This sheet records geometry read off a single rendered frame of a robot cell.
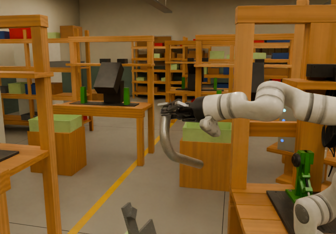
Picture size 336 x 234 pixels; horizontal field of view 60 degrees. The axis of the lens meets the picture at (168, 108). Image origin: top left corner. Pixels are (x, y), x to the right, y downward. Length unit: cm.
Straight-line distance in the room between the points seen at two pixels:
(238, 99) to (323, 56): 111
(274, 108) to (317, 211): 43
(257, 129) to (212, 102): 109
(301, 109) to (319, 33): 110
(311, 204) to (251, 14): 105
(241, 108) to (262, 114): 5
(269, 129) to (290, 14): 67
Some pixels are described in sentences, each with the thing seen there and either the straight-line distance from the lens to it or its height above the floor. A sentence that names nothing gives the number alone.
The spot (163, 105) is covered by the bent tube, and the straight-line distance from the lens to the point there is 90.
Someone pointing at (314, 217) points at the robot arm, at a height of 119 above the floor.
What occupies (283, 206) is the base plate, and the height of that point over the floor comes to 90.
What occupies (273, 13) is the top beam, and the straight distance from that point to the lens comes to 174.
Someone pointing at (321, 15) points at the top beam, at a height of 189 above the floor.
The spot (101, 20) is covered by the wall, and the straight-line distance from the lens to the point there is 1276.
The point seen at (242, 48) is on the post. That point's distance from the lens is 170.
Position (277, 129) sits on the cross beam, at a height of 123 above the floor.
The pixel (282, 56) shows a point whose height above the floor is 164.
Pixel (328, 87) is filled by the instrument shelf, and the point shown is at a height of 151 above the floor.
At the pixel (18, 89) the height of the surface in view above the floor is 94.
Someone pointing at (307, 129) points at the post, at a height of 126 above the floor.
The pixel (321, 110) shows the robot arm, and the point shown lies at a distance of 75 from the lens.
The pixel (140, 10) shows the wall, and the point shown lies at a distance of 1219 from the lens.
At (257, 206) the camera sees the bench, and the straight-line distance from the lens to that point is 171.
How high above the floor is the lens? 168
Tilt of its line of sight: 10 degrees down
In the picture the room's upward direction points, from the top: straight up
